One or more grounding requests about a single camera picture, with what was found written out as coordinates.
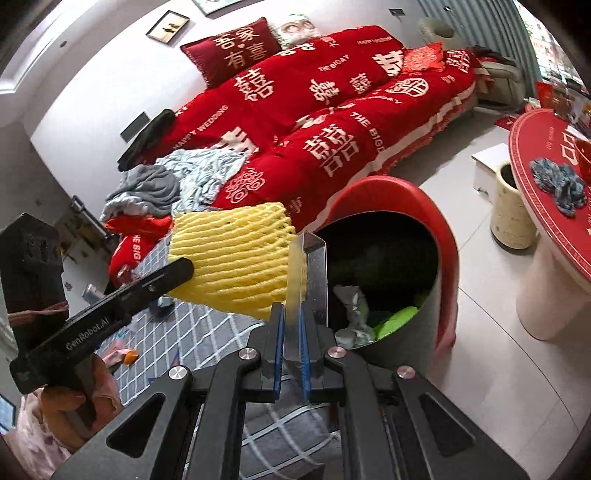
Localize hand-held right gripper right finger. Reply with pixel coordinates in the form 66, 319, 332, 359
300, 307, 532, 480

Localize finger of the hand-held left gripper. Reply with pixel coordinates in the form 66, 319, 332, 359
127, 257, 195, 315

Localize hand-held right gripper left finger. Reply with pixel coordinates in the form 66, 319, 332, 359
51, 302, 284, 480

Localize clear printed plastic bag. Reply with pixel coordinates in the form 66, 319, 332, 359
332, 284, 378, 350

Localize yellow foam net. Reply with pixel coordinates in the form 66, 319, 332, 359
168, 202, 308, 322

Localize person's left forearm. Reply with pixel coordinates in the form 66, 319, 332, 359
6, 392, 71, 476

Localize person's left hand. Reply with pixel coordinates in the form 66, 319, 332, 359
41, 353, 124, 446

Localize grey checked star tablecloth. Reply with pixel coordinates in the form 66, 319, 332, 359
92, 231, 343, 480

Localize grey blanket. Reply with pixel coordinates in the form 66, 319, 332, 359
99, 165, 181, 220

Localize light blue blanket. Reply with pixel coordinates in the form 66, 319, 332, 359
154, 148, 250, 213

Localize dark folded cloth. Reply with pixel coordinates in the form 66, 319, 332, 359
117, 109, 177, 171

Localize red plastic chair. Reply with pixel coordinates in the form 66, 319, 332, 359
305, 178, 461, 352

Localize red covered sofa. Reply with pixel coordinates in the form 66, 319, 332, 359
108, 25, 479, 296

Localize large red cushion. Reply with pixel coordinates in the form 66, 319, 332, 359
180, 17, 283, 89

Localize cream patterned bin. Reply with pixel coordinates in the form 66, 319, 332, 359
490, 161, 539, 253

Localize round red table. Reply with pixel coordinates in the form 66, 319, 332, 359
508, 108, 591, 341

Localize white cardboard box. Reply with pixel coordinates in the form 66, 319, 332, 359
471, 143, 511, 195

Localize cartoon print cushion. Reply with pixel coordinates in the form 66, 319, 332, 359
276, 13, 322, 49

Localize blue grey knitted cloth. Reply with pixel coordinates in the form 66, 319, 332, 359
530, 158, 588, 216

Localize small red cushion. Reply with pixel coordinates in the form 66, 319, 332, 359
402, 41, 447, 74

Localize beige armchair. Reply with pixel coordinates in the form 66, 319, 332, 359
418, 17, 526, 112

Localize red bowl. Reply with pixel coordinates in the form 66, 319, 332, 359
575, 138, 591, 179

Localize red gift boxes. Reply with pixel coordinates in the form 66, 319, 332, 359
536, 78, 591, 126

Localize grey curtain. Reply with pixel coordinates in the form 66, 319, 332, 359
416, 0, 539, 88

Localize wall switch panel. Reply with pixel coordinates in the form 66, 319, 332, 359
120, 111, 153, 142

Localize sunset picture frame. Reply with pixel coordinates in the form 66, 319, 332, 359
146, 11, 191, 45

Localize bride picture frame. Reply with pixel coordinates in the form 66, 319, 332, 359
191, 0, 232, 17

